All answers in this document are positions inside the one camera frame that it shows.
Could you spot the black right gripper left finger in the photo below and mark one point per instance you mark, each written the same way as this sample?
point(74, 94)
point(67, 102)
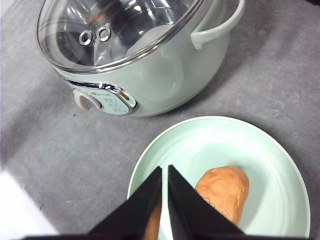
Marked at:
point(130, 220)

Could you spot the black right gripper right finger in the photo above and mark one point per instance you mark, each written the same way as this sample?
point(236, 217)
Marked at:
point(194, 217)

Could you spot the brown potato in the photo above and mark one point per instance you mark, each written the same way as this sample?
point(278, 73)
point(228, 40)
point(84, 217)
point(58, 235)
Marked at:
point(227, 188)

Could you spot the green plate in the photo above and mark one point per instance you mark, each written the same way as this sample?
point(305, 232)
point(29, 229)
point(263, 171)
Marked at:
point(278, 197)

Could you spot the glass steamer lid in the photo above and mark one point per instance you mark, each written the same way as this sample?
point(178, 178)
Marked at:
point(107, 35)

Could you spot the green electric steamer pot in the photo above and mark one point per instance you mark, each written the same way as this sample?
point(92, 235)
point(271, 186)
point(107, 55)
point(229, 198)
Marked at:
point(170, 77)

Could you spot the grey table mat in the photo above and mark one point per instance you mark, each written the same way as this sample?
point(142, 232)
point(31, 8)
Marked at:
point(72, 165)

